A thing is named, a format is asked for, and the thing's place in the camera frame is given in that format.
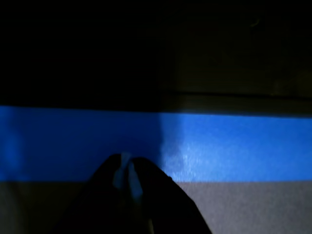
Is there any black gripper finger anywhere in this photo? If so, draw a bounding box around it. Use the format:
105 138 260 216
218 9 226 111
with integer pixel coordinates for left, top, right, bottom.
129 157 213 234
57 153 152 234

